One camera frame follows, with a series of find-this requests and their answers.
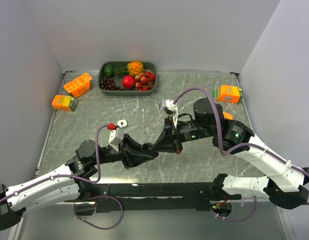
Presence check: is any red lychee bunch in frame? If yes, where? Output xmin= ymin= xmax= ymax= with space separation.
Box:
xmin=134 ymin=71 xmax=157 ymax=91

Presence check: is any black earbud charging case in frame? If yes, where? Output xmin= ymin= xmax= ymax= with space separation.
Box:
xmin=142 ymin=142 xmax=153 ymax=152

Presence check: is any dark grape bunch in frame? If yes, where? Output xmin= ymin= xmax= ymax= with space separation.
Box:
xmin=99 ymin=76 xmax=124 ymax=91

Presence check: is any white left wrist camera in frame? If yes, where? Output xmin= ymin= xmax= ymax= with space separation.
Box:
xmin=107 ymin=123 xmax=124 ymax=152

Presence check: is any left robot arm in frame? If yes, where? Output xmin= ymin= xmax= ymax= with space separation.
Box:
xmin=0 ymin=134 xmax=159 ymax=231

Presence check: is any orange green box left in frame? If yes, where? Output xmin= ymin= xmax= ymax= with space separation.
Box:
xmin=51 ymin=95 xmax=78 ymax=112

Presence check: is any orange box back left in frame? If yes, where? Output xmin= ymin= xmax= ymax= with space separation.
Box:
xmin=63 ymin=72 xmax=93 ymax=98

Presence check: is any green lime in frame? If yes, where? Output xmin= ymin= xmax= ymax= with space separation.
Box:
xmin=103 ymin=65 xmax=115 ymax=77

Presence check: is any green leafy sprig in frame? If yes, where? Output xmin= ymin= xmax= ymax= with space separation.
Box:
xmin=113 ymin=66 xmax=130 ymax=77

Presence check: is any white earbud charging case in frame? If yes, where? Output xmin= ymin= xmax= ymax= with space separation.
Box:
xmin=117 ymin=119 xmax=128 ymax=129

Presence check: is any grey-green fruit tray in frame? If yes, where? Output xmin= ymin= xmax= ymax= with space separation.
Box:
xmin=98 ymin=60 xmax=158 ymax=97

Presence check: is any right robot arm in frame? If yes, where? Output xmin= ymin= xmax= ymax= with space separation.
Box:
xmin=150 ymin=97 xmax=309 ymax=210

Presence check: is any orange box back right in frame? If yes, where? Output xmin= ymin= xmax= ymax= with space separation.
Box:
xmin=212 ymin=85 xmax=243 ymax=104

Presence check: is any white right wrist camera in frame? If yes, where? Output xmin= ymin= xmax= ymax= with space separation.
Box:
xmin=159 ymin=99 xmax=179 ymax=128

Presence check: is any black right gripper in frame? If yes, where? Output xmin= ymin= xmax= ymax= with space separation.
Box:
xmin=150 ymin=114 xmax=214 ymax=154

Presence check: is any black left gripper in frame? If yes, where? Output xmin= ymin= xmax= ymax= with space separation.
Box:
xmin=92 ymin=133 xmax=154 ymax=169

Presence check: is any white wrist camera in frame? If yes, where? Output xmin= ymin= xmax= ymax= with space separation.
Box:
xmin=159 ymin=99 xmax=179 ymax=128
xmin=107 ymin=123 xmax=124 ymax=152

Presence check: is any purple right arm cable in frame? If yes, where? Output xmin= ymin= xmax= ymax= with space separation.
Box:
xmin=173 ymin=86 xmax=309 ymax=222

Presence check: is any red apple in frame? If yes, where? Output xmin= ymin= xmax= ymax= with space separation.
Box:
xmin=122 ymin=75 xmax=136 ymax=90

